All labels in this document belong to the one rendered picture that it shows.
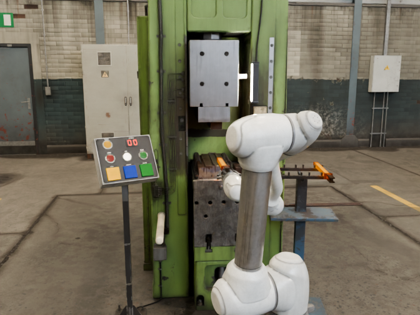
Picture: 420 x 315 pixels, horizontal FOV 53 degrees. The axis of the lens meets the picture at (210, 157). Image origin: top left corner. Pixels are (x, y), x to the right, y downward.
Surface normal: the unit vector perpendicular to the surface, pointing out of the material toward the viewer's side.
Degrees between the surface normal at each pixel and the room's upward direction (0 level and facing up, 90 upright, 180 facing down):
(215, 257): 90
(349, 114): 90
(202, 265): 89
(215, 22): 90
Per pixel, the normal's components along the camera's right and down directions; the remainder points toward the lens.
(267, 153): 0.38, 0.40
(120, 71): 0.10, 0.19
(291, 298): 0.36, 0.18
